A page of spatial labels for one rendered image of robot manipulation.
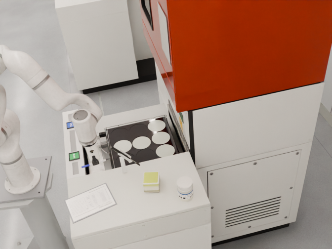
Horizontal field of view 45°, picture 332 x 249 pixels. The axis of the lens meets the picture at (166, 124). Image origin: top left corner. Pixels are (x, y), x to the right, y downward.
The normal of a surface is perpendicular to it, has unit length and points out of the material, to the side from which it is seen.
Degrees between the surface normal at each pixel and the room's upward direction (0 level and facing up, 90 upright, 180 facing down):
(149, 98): 0
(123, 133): 0
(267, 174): 90
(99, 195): 0
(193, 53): 90
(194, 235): 90
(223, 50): 90
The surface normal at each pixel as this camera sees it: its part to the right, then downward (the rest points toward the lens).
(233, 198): 0.23, 0.62
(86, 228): -0.08, -0.75
